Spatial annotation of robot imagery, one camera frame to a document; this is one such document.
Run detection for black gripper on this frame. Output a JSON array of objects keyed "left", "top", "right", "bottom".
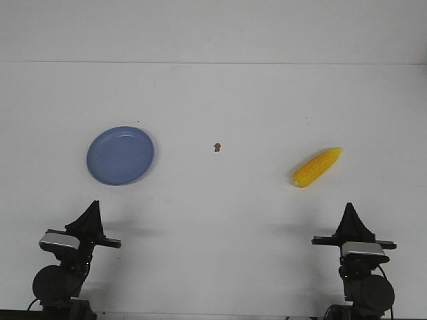
[
  {"left": 312, "top": 203, "right": 397, "bottom": 249},
  {"left": 46, "top": 200, "right": 121, "bottom": 249}
]

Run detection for blue round plate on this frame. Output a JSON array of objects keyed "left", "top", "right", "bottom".
[{"left": 86, "top": 126, "right": 155, "bottom": 186}]

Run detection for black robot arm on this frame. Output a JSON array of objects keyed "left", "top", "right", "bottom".
[
  {"left": 312, "top": 203, "right": 397, "bottom": 319},
  {"left": 32, "top": 200, "right": 121, "bottom": 319}
]

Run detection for yellow corn cob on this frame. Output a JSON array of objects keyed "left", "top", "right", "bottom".
[{"left": 292, "top": 147, "right": 342, "bottom": 188}]

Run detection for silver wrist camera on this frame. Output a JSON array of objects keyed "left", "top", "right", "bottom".
[
  {"left": 39, "top": 232, "right": 80, "bottom": 249},
  {"left": 341, "top": 241, "right": 386, "bottom": 257}
]

